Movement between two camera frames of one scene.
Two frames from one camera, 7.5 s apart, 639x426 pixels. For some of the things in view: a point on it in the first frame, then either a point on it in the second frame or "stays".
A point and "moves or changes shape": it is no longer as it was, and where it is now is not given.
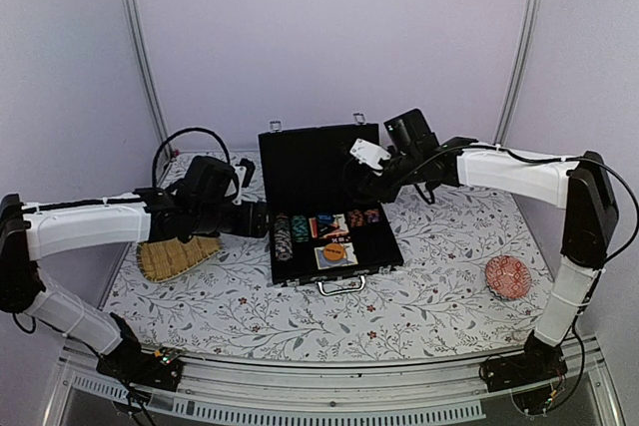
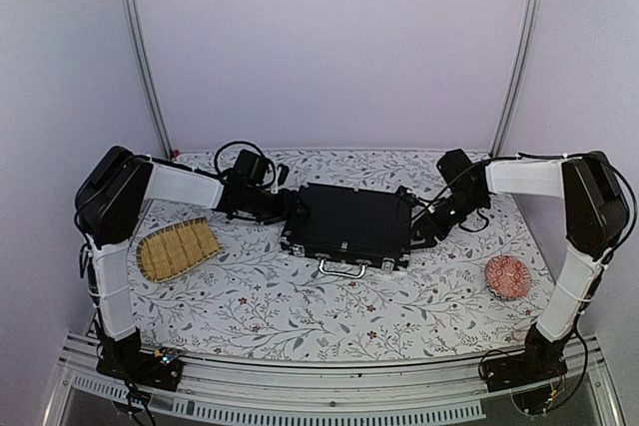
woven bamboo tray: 164,259 stays
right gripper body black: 407,173 to 463,209
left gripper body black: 211,219 to 268,210
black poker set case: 325,229 moves or changes shape
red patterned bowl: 508,277 stays
